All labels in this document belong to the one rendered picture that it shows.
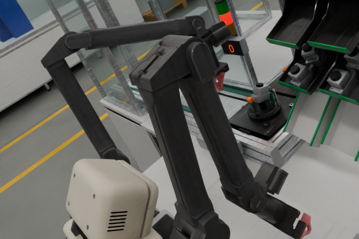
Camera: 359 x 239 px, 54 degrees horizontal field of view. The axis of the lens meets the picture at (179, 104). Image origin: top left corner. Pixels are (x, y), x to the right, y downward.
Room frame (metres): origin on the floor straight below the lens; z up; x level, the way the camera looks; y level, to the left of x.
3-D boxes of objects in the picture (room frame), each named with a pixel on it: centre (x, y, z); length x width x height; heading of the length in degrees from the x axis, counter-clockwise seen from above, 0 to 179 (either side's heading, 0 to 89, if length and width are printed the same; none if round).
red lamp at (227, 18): (1.44, -0.33, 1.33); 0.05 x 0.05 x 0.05
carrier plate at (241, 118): (1.22, -0.31, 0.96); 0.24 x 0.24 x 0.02; 26
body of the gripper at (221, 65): (1.09, -0.15, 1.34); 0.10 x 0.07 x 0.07; 26
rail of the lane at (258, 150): (1.40, -0.05, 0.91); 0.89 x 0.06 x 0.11; 26
